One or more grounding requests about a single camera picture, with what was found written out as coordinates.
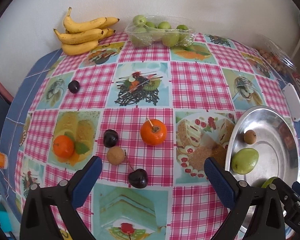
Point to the banana bunch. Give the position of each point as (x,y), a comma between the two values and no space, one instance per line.
(82,37)

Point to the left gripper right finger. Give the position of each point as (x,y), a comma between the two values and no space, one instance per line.
(267,221)

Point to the white plastic device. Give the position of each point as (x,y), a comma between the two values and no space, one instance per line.
(293,101)

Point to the large orange with stem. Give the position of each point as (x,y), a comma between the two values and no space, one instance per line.
(153,132)

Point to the small green fruit in bowl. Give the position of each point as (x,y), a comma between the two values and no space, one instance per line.
(268,181)

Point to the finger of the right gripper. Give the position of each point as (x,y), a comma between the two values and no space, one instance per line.
(290,198)

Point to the clear tray of green fruits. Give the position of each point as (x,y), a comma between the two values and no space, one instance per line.
(146,30)

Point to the small orange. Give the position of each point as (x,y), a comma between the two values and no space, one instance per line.
(63,146)

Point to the brown longan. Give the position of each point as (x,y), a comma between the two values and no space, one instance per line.
(116,155)
(250,137)

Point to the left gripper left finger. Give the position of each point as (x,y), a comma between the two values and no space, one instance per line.
(38,222)

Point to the dark cherry with stem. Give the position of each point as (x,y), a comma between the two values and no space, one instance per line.
(138,178)

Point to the clear box of longans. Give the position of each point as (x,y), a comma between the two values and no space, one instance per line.
(277,57)

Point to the silver metal bowl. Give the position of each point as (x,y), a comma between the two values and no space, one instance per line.
(276,144)

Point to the large green fruit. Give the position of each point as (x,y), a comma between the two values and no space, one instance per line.
(244,161)

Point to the checkered picture tablecloth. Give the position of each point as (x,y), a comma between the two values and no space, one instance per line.
(153,115)

